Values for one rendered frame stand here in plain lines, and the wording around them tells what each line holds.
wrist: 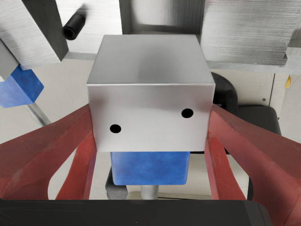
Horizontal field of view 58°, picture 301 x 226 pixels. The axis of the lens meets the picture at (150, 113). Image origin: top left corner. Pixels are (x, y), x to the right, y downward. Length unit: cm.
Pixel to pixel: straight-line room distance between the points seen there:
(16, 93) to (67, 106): 135
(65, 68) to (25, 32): 120
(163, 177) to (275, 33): 11
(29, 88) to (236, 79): 78
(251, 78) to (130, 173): 86
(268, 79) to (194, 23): 80
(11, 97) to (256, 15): 24
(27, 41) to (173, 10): 14
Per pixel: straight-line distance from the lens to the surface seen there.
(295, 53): 22
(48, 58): 28
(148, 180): 16
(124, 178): 16
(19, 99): 31
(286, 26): 19
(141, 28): 22
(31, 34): 27
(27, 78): 31
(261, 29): 19
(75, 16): 19
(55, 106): 169
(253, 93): 103
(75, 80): 149
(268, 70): 32
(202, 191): 50
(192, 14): 21
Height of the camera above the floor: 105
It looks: 44 degrees down
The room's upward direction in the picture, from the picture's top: 168 degrees counter-clockwise
